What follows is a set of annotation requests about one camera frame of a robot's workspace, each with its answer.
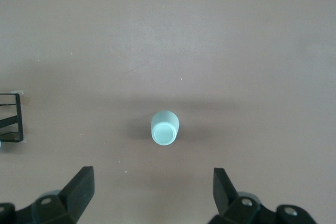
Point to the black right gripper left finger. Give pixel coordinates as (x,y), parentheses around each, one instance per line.
(76,195)

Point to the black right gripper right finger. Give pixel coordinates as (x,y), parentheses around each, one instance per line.
(227,195)

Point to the mint green cup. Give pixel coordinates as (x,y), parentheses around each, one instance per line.
(165,129)

